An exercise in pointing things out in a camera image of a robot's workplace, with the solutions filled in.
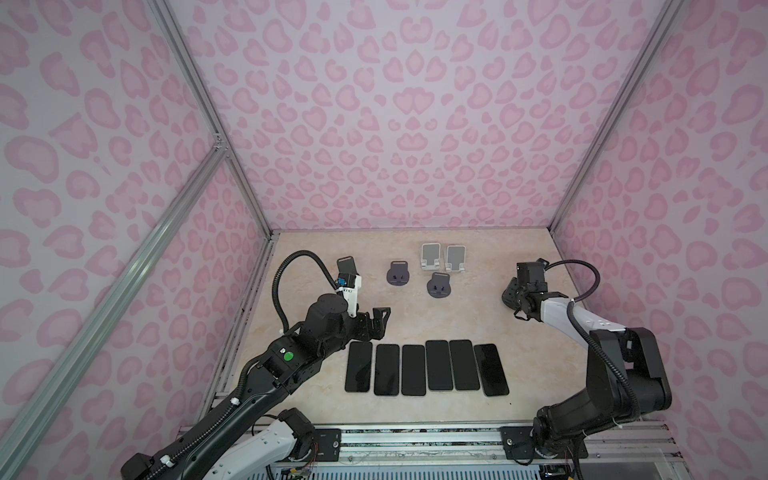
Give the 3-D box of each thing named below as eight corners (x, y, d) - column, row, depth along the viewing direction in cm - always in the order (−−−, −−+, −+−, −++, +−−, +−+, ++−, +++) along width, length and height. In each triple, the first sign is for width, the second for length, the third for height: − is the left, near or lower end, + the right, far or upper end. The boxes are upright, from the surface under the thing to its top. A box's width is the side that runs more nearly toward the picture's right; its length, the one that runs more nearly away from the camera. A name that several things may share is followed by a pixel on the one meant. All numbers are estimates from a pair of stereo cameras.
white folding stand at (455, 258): (445, 272, 109) (448, 258, 103) (444, 259, 113) (446, 245, 107) (463, 272, 109) (467, 258, 103) (461, 259, 113) (465, 245, 107)
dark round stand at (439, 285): (436, 302, 101) (438, 288, 94) (425, 289, 104) (427, 275, 98) (450, 294, 103) (453, 280, 96) (439, 282, 106) (442, 267, 100)
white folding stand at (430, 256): (421, 270, 110) (423, 255, 103) (420, 257, 113) (422, 242, 107) (439, 270, 110) (441, 255, 103) (437, 257, 113) (440, 242, 107)
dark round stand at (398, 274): (387, 286, 106) (386, 269, 98) (387, 273, 110) (386, 256, 102) (408, 286, 106) (409, 269, 98) (408, 273, 110) (408, 255, 102)
